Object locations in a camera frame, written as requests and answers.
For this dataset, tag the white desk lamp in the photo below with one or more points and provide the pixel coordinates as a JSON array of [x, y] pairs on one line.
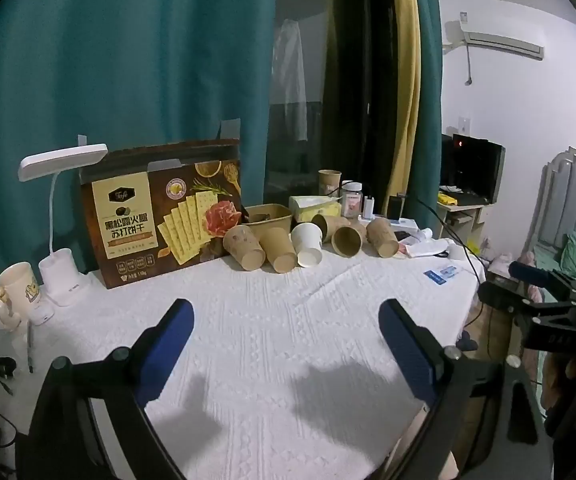
[[63, 283]]

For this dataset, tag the blue card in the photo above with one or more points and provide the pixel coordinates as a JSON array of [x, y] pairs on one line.
[[442, 275]]

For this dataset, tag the cream ceramic mug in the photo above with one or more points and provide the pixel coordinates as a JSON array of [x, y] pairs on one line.
[[18, 290]]

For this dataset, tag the brown patterned paper cup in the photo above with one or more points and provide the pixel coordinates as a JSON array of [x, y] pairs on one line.
[[241, 243]]

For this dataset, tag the glass jar white lid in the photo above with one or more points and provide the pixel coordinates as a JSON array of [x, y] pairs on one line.
[[351, 199]]

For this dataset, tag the brown cracker box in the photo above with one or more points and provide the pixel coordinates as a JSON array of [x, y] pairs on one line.
[[162, 208]]

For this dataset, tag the black pen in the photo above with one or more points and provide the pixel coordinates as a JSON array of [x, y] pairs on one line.
[[29, 347]]

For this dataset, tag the brown paper cup rightmost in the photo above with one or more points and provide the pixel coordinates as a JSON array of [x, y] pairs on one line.
[[381, 235]]

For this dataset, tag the plain brown paper cup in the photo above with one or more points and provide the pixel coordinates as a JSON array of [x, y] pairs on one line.
[[279, 250]]

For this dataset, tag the brown paper cup open mouth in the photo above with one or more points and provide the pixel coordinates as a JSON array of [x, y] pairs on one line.
[[347, 241]]

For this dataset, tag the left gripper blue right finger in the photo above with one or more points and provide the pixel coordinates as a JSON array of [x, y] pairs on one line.
[[414, 349]]

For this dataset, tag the yellow curtain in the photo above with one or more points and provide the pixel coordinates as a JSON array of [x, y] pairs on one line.
[[409, 54]]

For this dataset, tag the black monitor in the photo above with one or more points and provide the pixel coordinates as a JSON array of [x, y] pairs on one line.
[[471, 169]]

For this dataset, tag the white air conditioner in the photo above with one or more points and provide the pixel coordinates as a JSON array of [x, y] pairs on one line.
[[501, 35]]

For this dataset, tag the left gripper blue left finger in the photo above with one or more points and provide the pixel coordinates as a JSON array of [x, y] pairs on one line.
[[158, 348]]

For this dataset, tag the upright brown paper cup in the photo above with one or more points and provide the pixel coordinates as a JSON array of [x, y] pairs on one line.
[[328, 182]]

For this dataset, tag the grey headboard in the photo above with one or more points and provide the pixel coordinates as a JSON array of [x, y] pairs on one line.
[[554, 216]]

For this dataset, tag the brown paper bowl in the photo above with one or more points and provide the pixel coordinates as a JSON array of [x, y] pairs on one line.
[[261, 218]]

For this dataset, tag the white paper cup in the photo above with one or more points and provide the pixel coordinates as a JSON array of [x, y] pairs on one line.
[[307, 239]]

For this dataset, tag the brown paper cup behind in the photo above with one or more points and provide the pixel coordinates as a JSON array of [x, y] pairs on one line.
[[329, 225]]

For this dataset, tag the yellow tissue box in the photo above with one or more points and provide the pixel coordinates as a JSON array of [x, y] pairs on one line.
[[305, 208]]

